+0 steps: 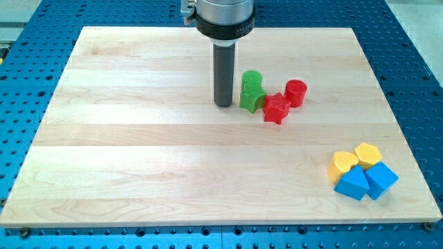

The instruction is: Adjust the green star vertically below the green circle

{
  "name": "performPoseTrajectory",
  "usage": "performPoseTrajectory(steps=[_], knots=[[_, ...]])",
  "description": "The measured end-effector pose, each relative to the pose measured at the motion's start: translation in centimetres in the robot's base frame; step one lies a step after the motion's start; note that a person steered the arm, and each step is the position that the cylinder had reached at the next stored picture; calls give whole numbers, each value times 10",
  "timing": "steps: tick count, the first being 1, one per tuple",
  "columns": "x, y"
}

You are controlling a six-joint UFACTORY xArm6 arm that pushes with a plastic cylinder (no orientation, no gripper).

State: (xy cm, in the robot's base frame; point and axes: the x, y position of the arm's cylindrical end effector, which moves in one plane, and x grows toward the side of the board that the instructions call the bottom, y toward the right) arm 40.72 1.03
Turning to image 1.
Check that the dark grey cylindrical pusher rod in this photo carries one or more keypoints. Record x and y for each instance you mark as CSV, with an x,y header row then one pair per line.
x,y
223,74

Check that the green star block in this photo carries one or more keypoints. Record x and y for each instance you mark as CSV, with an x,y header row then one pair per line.
x,y
252,98

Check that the red star block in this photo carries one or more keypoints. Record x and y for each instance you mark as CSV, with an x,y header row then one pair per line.
x,y
276,107

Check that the green cylinder block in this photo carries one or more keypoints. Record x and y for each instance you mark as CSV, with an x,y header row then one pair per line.
x,y
251,79

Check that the red cylinder block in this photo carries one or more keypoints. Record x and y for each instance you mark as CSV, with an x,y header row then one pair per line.
x,y
294,92

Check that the light wooden board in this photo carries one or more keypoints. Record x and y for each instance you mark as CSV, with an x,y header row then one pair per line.
x,y
131,136

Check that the yellow heart block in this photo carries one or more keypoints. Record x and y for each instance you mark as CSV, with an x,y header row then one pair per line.
x,y
342,162

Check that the yellow hexagon block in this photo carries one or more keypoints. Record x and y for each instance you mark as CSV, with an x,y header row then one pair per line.
x,y
368,155

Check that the blue triangle block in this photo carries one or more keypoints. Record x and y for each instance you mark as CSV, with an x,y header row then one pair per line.
x,y
353,184

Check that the blue cube block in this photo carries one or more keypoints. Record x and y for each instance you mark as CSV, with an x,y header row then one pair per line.
x,y
380,178

